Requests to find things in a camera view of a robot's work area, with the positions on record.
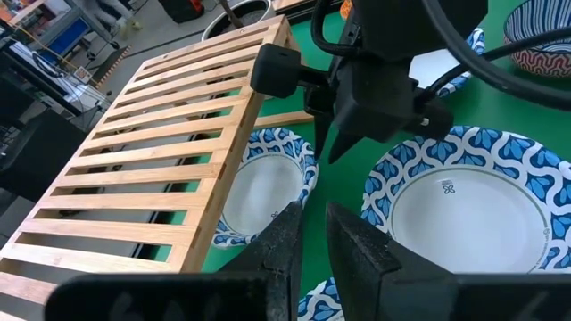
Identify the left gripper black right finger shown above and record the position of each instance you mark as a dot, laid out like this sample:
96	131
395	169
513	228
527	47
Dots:
366	276

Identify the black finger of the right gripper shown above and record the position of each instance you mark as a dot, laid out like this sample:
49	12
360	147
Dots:
343	145
322	134

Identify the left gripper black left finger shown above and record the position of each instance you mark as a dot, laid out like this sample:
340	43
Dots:
267	267

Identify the blue patterned paper bowl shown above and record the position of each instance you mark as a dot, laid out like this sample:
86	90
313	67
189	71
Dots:
263	191
319	303
468	223
432	67

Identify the red zigzag patterned bowl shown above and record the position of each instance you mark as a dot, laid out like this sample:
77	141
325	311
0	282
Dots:
540	62

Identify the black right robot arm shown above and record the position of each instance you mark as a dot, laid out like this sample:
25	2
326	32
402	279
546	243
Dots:
415	22

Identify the wooden slatted shelf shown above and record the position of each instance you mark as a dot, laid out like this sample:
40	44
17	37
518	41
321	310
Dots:
147	176

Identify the small orange object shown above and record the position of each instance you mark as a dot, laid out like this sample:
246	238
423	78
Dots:
346	9

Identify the black bag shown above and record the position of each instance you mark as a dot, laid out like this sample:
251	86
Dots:
178	9

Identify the blue panel cart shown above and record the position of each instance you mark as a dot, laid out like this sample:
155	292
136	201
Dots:
67	38

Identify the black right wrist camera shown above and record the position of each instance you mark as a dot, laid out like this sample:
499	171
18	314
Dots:
274	71

